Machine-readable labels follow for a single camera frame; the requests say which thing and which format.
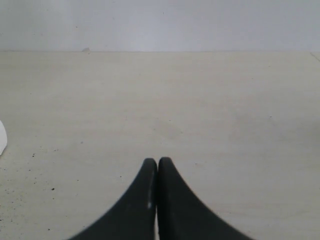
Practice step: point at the white mannequin head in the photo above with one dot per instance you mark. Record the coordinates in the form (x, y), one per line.
(3, 138)

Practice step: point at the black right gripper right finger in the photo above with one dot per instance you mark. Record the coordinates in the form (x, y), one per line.
(181, 215)

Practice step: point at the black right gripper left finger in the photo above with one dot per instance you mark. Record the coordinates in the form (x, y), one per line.
(132, 217)

